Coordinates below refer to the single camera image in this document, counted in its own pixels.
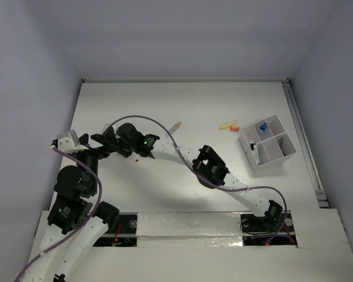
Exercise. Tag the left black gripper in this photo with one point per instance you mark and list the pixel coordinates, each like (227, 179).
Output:
(102, 150)

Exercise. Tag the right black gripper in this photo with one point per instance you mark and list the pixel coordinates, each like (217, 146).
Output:
(127, 154)

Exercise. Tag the blue-cap glue tube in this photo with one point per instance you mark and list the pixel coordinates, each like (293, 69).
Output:
(264, 126)

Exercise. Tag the blue-cap white marker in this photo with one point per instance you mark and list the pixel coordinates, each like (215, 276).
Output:
(254, 149)

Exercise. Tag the black scissors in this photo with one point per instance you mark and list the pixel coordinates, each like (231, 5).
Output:
(281, 145)

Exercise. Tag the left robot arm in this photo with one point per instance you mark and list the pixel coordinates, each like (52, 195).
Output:
(78, 217)

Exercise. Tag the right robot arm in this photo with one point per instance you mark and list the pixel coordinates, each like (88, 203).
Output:
(210, 170)

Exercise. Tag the yellow highlighter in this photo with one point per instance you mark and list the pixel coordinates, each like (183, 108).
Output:
(227, 125)

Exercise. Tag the orange eraser piece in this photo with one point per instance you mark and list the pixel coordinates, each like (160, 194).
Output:
(234, 128)

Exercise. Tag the white divided organizer box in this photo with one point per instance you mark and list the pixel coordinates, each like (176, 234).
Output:
(270, 154)

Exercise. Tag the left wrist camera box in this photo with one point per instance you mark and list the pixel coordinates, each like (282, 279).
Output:
(67, 142)

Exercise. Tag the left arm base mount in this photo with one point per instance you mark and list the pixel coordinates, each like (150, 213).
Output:
(124, 235)

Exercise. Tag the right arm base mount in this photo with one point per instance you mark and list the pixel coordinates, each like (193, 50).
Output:
(254, 233)

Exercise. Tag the aluminium side rail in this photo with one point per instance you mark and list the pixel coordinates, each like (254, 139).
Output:
(305, 147)

